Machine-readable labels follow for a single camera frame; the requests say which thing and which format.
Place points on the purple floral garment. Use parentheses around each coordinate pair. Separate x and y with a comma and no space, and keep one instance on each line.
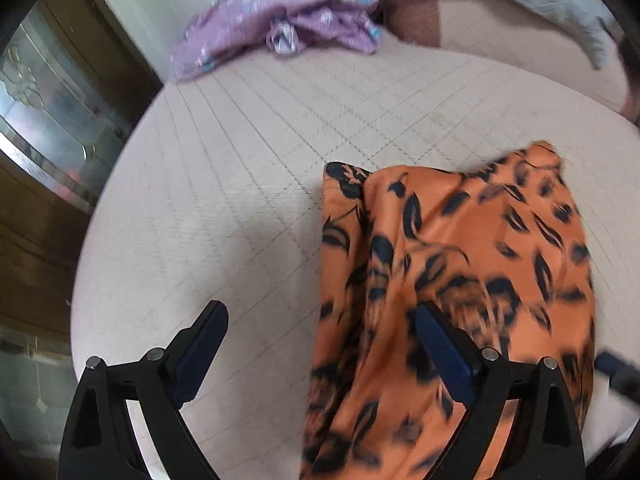
(284,27)

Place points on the wooden glass-panel door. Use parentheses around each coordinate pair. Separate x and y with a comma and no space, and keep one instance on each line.
(73,86)

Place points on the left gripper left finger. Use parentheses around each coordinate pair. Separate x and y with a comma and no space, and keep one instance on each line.
(99,440)

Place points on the orange black floral cloth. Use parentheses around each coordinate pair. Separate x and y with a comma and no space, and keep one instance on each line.
(501,251)

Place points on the pink bolster cushion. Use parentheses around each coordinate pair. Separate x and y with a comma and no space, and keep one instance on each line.
(506,32)

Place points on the pink quilted mattress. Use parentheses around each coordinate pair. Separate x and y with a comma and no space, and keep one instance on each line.
(217,196)

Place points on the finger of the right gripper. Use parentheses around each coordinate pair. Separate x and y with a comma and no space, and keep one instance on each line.
(623,377)

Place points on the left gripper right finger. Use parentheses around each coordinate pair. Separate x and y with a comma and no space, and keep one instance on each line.
(544,441)

